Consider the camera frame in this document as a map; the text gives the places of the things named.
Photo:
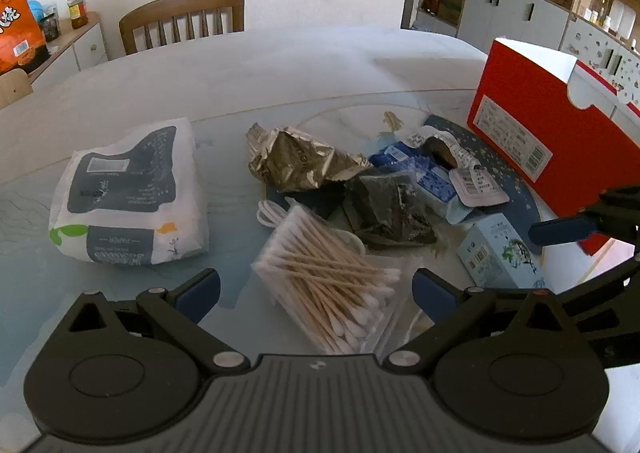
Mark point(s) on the small teal carton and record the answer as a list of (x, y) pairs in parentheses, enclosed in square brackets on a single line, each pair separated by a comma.
[(495, 248)]

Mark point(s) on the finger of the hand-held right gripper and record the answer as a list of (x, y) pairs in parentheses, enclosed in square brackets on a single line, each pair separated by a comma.
[(562, 230), (615, 303)]

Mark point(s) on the clear wrapped brown snack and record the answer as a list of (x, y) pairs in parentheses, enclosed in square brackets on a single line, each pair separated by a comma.
[(440, 145)]

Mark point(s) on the white and blue tissue pack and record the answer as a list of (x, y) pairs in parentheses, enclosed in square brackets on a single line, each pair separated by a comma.
[(130, 183)]

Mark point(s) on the dark crinkled packet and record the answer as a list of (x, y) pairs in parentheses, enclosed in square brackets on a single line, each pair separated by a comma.
[(390, 208)]

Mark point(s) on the orange snack bag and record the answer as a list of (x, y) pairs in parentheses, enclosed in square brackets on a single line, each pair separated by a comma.
[(17, 33)]

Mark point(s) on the glass jar with red lid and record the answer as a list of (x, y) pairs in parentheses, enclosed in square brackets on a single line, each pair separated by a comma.
[(77, 13)]

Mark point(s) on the wooden chair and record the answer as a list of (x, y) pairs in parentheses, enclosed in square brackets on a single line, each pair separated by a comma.
[(15, 88), (180, 8)]

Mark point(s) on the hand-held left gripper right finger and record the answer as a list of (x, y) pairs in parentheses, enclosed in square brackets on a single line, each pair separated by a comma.
[(431, 294)]

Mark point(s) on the blue snack packet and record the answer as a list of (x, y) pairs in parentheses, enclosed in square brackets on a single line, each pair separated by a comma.
[(435, 185), (390, 155)]

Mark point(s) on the round glass turntable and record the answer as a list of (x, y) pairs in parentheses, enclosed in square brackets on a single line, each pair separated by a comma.
[(225, 133)]

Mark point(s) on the white sideboard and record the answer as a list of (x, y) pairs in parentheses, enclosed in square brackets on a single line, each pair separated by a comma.
[(85, 50)]

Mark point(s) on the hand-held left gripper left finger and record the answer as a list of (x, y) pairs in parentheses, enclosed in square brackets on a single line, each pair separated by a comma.
[(200, 292)]

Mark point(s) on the small dark jar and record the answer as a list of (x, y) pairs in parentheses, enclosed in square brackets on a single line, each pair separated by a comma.
[(50, 27)]

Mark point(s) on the white sachet with label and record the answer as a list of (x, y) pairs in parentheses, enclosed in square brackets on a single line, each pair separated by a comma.
[(480, 183)]

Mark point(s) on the red cardboard box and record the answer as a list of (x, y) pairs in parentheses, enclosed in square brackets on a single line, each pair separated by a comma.
[(540, 118)]

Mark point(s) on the gold foil bag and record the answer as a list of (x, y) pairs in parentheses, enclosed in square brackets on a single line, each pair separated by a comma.
[(295, 158)]

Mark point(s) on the bag of cotton swabs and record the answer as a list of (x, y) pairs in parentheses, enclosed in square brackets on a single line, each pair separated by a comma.
[(320, 273)]

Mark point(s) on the white and wood wall cabinet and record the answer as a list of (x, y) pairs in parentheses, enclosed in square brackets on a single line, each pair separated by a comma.
[(515, 8)]

